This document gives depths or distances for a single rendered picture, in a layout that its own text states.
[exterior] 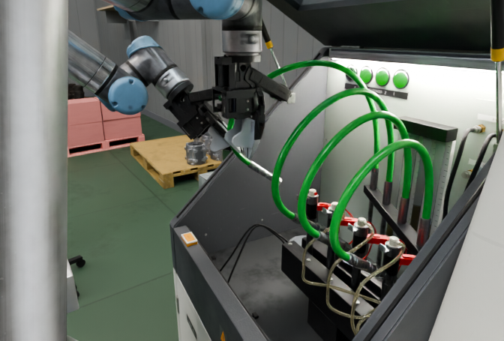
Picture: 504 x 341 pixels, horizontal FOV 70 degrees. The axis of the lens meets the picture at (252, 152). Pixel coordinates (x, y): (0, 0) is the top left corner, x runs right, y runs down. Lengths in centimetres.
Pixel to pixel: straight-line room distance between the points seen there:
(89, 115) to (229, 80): 450
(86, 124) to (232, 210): 414
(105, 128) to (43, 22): 503
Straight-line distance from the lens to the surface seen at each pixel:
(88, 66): 76
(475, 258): 63
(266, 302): 100
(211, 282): 87
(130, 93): 75
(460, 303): 66
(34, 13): 23
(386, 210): 90
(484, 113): 88
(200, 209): 110
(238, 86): 70
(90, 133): 518
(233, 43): 68
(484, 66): 85
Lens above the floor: 148
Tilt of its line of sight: 18 degrees down
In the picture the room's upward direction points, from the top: straight up
